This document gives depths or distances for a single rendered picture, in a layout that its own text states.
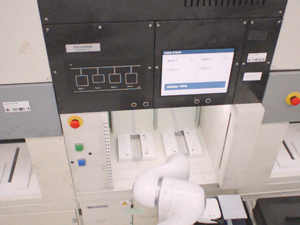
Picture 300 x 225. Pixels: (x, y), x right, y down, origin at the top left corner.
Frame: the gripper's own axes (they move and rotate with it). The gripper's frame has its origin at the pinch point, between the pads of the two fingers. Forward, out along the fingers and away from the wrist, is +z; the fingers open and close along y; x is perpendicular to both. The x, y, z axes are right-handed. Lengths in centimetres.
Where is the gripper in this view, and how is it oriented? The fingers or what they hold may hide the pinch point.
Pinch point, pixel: (230, 209)
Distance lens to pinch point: 159.1
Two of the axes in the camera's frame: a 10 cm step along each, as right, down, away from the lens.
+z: 10.0, -0.4, 0.7
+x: 0.1, -7.8, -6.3
